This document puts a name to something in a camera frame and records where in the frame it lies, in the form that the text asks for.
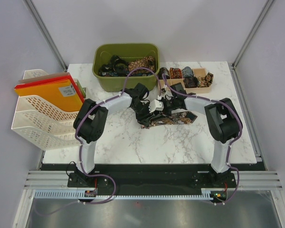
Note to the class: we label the black ties in bin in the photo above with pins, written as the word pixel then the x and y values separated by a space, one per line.
pixel 116 67

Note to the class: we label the brown patterned tie in bin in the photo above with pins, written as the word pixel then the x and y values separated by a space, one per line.
pixel 146 62

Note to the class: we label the wooden compartment tray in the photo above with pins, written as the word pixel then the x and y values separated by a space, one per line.
pixel 179 83

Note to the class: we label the white slotted cable duct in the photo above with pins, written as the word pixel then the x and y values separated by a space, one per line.
pixel 95 195

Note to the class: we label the brown patterned loose tie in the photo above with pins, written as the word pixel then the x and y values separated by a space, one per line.
pixel 205 81

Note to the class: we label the left aluminium corner post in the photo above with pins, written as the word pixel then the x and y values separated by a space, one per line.
pixel 45 32

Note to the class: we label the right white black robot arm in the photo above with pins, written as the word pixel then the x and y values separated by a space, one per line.
pixel 222 118

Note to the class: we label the aluminium rail frame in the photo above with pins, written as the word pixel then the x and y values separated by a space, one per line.
pixel 249 180

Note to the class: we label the red patterned rolled tie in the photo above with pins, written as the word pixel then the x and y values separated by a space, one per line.
pixel 175 73

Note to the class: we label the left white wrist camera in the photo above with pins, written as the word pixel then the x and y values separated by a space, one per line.
pixel 156 105

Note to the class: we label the red folder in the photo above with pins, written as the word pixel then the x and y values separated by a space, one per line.
pixel 47 80

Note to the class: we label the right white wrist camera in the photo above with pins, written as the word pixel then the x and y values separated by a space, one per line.
pixel 165 92

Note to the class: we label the right aluminium corner post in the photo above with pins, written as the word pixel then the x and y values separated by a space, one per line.
pixel 253 31

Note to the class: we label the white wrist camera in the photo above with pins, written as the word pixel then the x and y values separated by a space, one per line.
pixel 156 105
pixel 165 92

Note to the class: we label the orange folder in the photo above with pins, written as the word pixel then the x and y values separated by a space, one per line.
pixel 61 94

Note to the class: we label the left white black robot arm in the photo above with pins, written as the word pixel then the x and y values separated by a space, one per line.
pixel 91 119

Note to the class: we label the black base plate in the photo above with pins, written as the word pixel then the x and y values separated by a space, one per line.
pixel 152 179

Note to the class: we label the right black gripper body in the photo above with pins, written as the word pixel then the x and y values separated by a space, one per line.
pixel 169 105

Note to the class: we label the black rolled tie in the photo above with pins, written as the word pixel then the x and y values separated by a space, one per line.
pixel 163 71

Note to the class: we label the aluminium corner post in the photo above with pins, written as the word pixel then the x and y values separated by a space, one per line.
pixel 253 31
pixel 45 32

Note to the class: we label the brown cat pattern tie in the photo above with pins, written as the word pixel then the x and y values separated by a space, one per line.
pixel 180 118

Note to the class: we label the grey blue rolled tie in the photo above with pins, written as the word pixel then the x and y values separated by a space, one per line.
pixel 187 72

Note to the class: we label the dark patterned rolled tie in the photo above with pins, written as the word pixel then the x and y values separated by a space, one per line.
pixel 190 82

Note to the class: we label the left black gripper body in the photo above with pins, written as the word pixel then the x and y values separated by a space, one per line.
pixel 142 114

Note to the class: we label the olive green plastic bin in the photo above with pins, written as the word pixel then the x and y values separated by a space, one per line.
pixel 129 52

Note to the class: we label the white plastic file rack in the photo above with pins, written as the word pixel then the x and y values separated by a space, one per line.
pixel 41 123

